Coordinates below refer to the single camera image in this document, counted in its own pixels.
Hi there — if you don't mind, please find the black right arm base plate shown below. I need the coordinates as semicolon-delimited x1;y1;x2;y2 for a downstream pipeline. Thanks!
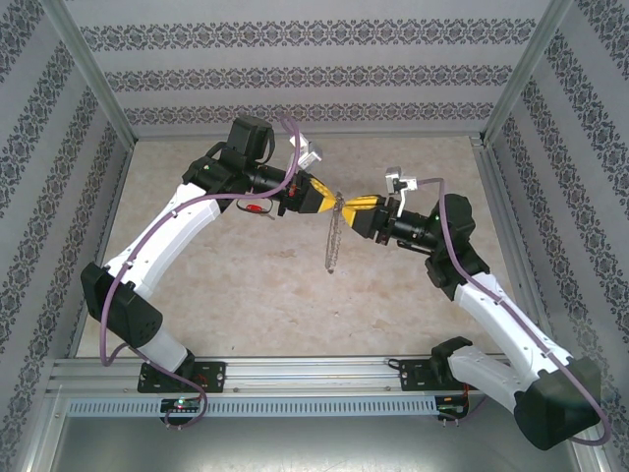
397;358;490;393

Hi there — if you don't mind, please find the slotted grey cable duct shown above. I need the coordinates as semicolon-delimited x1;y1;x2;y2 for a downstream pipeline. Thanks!
66;396;438;418

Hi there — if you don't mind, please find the silver key ring bunch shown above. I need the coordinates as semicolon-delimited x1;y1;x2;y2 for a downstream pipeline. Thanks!
322;199;346;273

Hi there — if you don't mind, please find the aluminium frame rail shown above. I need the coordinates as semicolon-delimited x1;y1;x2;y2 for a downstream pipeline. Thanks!
471;137;560;356
66;140;137;359

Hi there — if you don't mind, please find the wide aluminium mounting beam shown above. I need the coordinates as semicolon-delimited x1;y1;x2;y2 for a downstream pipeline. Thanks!
46;356;586;394

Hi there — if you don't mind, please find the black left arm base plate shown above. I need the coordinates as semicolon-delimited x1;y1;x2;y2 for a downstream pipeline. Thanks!
137;361;228;394

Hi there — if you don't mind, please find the grey sheet metal tray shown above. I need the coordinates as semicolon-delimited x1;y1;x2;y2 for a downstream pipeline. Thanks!
29;390;605;472

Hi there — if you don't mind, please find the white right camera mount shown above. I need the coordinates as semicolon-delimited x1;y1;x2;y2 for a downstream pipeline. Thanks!
395;177;420;217

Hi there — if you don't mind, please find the black left gripper cable loop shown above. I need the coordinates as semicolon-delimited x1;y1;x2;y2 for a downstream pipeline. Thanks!
235;195;276;221

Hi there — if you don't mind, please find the aluminium frame post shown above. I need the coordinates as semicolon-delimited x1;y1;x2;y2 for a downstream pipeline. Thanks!
41;0;138;144
481;0;576;145

